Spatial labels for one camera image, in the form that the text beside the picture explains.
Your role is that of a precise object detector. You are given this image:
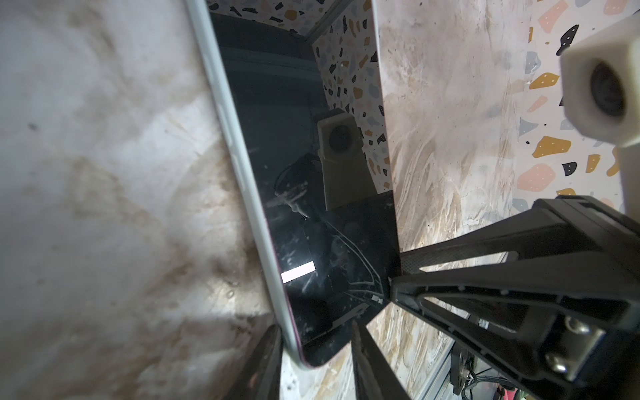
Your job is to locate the light blue phone case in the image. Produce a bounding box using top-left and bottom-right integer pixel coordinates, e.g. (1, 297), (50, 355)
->
(186, 1), (316, 368)

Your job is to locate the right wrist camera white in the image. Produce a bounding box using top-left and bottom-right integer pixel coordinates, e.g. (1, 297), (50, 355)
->
(560, 13), (639, 221)

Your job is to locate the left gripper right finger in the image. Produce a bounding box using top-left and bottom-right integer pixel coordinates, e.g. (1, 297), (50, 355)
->
(351, 320), (410, 400)

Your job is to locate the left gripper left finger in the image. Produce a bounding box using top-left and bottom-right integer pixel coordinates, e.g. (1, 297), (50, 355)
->
(224, 325), (283, 400)

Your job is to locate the black phone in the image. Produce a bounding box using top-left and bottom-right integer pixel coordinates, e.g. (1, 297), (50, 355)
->
(207, 1), (400, 368)

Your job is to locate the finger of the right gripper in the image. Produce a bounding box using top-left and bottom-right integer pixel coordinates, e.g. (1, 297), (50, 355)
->
(401, 196), (639, 280)
(392, 252), (639, 399)

